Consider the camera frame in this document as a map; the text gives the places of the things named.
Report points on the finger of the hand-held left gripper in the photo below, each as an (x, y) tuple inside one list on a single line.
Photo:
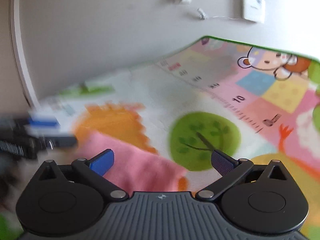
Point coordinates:
[(65, 141), (42, 123)]

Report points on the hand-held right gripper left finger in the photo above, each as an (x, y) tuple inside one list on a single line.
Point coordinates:
[(101, 162)]

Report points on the white wall box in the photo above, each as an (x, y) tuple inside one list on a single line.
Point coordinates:
[(253, 7)]

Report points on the pink ribbed shirt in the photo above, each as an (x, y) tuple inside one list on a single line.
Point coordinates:
[(140, 165)]

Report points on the white door frame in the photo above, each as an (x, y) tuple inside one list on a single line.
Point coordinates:
[(22, 75)]

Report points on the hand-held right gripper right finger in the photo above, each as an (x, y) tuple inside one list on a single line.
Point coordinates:
[(221, 163)]

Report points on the cartoon printed play mat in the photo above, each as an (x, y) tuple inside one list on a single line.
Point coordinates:
[(162, 97)]

